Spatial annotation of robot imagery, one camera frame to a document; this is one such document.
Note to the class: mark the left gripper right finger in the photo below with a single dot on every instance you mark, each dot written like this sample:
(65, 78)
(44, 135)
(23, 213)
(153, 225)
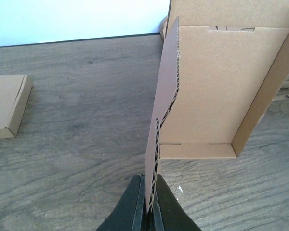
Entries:
(168, 215)

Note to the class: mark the folded brown cardboard box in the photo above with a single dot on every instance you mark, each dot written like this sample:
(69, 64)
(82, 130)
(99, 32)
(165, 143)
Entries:
(14, 94)

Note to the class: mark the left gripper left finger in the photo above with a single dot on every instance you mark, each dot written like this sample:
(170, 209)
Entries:
(129, 214)

